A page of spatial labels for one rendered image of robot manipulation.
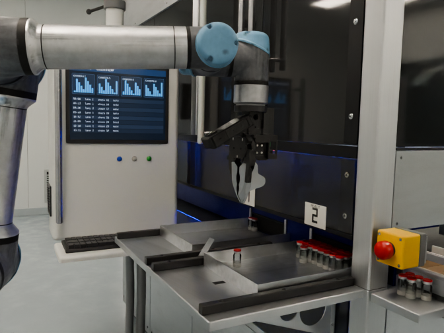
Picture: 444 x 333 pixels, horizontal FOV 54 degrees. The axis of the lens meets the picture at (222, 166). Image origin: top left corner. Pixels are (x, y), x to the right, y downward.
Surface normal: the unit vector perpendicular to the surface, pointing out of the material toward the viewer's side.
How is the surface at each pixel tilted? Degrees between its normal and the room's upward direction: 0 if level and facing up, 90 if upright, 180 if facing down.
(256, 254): 90
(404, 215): 90
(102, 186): 90
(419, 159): 90
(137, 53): 117
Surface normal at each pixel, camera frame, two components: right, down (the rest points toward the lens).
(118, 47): 0.16, 0.23
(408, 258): 0.47, 0.09
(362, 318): -0.88, 0.02
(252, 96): 0.00, 0.10
